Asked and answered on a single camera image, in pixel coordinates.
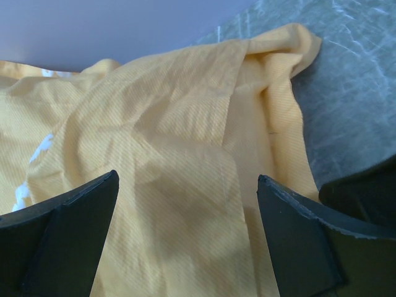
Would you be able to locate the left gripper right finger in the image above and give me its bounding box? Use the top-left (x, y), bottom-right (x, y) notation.
top-left (257, 175), bottom-right (395, 296)

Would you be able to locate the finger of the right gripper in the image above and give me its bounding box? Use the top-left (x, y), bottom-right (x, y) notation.
top-left (319, 156), bottom-right (395, 230)

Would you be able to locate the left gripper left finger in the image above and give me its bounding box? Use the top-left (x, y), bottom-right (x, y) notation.
top-left (1, 170), bottom-right (119, 296)

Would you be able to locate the orange Mickey Mouse pillowcase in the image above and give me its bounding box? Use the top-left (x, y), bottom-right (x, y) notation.
top-left (1, 24), bottom-right (321, 296)

